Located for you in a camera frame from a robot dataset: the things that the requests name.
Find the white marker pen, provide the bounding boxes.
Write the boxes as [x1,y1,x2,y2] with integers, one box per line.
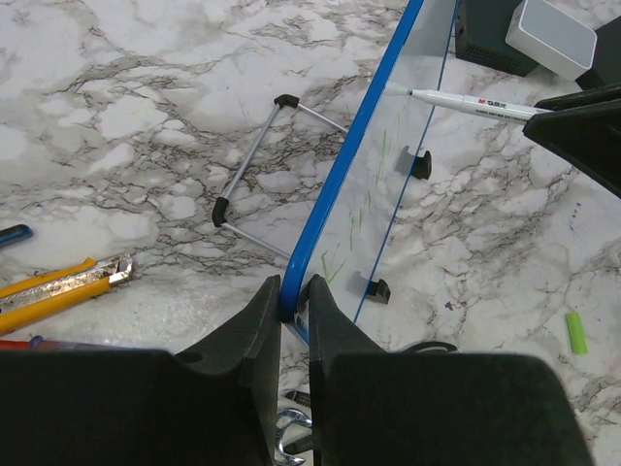
[384,83,550,125]

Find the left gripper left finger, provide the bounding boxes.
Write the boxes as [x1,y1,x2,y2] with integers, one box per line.
[1,276,281,465]

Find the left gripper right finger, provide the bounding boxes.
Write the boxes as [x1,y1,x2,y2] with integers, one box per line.
[309,276,593,465]

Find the blue handled cutters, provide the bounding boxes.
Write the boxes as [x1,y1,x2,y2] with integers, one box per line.
[0,224,34,249]

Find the yellow utility knife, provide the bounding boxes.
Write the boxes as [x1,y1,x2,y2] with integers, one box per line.
[1,254,135,335]

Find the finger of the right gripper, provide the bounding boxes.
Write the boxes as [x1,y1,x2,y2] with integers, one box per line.
[535,83,620,113]
[523,107,620,196]

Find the white small router box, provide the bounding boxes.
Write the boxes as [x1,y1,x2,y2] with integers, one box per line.
[506,0,598,81]

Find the green marker cap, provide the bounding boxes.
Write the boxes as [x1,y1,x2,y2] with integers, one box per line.
[566,313,588,355]

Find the blue framed whiteboard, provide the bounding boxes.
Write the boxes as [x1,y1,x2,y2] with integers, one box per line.
[212,0,460,349]

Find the black flat box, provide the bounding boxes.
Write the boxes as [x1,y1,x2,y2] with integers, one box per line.
[455,0,539,77]

